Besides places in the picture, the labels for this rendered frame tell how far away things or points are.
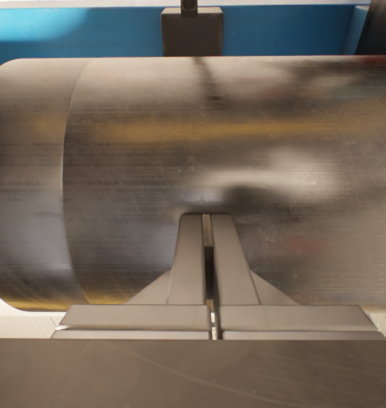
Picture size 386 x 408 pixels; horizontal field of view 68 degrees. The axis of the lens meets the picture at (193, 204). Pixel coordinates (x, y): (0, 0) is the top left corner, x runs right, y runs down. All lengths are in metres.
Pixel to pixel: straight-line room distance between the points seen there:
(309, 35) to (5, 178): 0.56
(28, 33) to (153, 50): 0.23
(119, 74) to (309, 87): 0.12
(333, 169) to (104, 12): 0.52
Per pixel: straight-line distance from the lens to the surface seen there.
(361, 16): 0.62
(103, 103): 0.19
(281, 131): 0.17
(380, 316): 0.66
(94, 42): 0.63
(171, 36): 0.52
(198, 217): 0.15
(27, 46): 0.68
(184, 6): 0.48
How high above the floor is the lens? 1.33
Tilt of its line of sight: 1 degrees up
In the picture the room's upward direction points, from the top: 90 degrees counter-clockwise
